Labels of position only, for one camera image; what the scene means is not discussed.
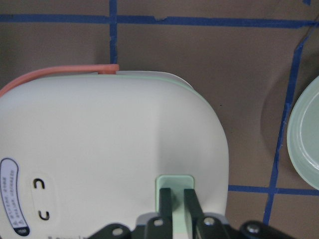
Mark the white rice cooker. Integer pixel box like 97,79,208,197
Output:
0,65,229,239

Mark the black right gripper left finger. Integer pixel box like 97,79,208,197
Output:
89,188,173,239

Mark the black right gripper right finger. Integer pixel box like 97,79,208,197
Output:
184,189,279,239

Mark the near mint green plate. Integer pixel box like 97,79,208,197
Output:
287,78,319,189

